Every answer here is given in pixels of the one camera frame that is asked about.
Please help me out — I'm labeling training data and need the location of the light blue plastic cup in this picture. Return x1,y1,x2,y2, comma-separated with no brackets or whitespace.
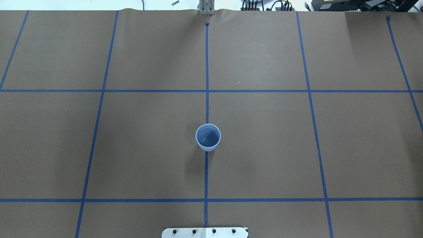
195,123,221,152

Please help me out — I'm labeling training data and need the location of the black equipment box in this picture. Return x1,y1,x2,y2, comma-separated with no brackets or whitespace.
311,0,418,12

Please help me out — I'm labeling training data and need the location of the aluminium frame post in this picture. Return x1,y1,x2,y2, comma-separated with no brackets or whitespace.
198,0,215,16

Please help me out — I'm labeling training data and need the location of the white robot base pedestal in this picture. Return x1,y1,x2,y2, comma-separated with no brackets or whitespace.
161,227,249,238

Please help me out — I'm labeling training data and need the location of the black cable bundle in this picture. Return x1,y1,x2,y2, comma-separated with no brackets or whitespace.
241,0,295,12

